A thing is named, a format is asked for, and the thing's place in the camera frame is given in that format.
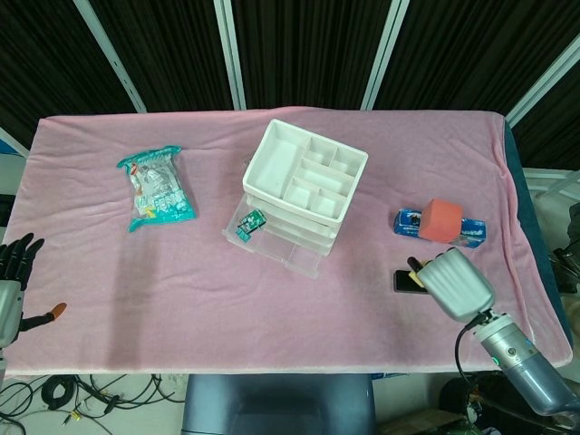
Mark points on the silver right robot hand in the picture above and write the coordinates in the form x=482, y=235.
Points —
x=457, y=285

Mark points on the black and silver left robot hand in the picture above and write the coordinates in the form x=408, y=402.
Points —
x=10, y=303

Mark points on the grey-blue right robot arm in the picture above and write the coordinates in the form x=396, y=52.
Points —
x=521, y=362

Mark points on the black square block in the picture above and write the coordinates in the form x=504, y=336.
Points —
x=403, y=282

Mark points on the blue snack packet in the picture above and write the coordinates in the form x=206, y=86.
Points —
x=408, y=222

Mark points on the clear plastic drawer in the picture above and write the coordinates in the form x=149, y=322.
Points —
x=281, y=251

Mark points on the teal plastic block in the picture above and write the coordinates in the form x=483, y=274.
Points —
x=243, y=234

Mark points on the red foam cube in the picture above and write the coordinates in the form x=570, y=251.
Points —
x=441, y=222

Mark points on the black equipment beside table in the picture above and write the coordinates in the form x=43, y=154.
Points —
x=566, y=267

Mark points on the white equipment beside table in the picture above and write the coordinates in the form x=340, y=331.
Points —
x=550, y=186

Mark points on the pink table cloth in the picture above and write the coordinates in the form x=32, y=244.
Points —
x=181, y=294

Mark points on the teal snack bag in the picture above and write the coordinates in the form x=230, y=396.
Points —
x=156, y=190

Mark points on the white compartment organizer box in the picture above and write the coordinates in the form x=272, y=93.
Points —
x=290, y=167

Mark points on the grey-blue robot torso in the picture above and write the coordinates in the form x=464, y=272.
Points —
x=276, y=403

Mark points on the white frame post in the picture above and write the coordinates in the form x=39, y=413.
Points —
x=539, y=81
x=231, y=54
x=115, y=63
x=383, y=59

